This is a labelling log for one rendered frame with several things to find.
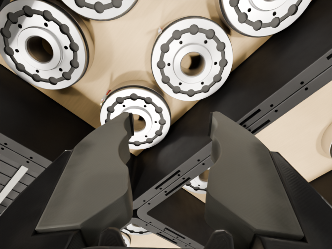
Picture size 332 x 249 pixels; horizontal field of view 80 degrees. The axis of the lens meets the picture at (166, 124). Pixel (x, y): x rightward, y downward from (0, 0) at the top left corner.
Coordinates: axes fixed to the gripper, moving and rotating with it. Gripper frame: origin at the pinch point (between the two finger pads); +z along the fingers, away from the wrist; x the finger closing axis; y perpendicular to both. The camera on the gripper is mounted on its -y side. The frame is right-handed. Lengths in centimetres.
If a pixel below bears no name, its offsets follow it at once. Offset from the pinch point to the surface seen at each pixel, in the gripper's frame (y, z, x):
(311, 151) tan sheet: 17.3, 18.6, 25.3
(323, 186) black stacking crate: 24.5, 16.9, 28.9
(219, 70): 1.1, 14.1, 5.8
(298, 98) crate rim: 2.2, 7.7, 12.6
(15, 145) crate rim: 7.0, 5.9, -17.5
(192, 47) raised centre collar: -1.8, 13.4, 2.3
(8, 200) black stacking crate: 28.2, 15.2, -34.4
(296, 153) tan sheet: 17.7, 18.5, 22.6
